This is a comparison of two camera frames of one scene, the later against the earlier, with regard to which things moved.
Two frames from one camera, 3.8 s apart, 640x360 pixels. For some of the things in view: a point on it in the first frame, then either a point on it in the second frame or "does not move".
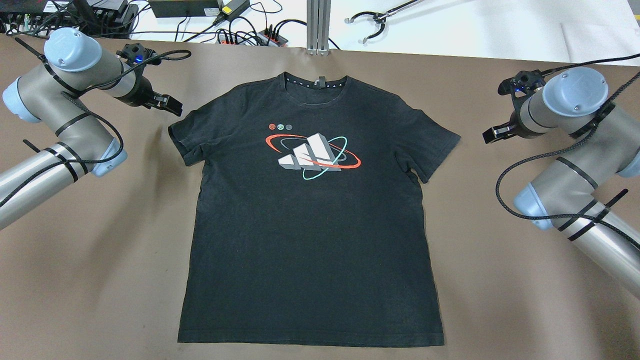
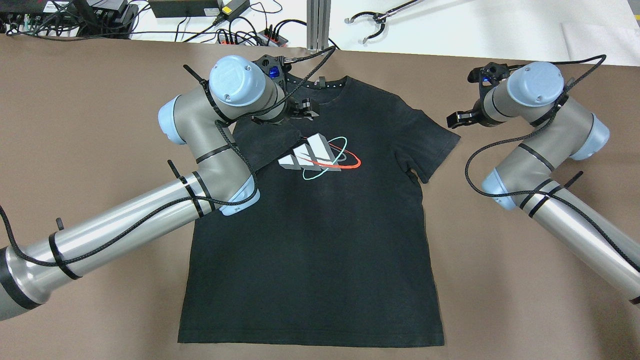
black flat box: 186,9 does not move
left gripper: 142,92 to 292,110
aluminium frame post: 318,27 does not move
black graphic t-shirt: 308,225 does not move
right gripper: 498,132 to 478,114
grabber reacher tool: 380,17 does not move
